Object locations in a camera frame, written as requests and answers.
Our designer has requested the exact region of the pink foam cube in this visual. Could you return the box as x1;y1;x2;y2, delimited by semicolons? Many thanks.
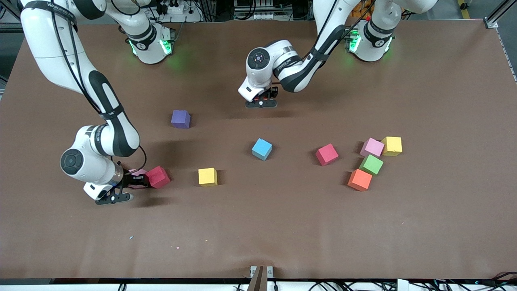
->
360;138;385;158
128;169;150;190

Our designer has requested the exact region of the red foam cube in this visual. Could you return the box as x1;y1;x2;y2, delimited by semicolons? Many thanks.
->
315;143;339;167
145;166;171;190

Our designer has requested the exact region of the cyan foam cube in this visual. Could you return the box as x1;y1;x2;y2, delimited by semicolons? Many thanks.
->
252;138;273;161

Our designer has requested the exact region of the yellow foam cube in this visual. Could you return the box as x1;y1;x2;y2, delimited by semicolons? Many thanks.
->
198;168;219;187
381;136;403;156

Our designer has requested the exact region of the purple foam cube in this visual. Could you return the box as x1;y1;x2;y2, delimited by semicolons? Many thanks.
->
171;110;191;129

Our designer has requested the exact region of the green foam cube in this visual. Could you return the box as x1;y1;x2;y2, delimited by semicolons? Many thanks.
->
359;154;384;175

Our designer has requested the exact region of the orange foam cube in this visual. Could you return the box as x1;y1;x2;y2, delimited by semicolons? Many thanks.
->
347;169;373;192

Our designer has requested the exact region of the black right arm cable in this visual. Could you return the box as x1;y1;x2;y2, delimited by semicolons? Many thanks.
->
48;6;148;176

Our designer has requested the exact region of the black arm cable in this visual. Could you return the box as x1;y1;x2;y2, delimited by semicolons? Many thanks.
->
311;0;378;57
48;6;148;176

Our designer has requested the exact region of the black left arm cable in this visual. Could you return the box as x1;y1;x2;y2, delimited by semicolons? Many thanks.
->
311;0;378;57

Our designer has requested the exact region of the perforated metal edge rail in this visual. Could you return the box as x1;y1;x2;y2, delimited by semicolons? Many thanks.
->
496;27;517;83

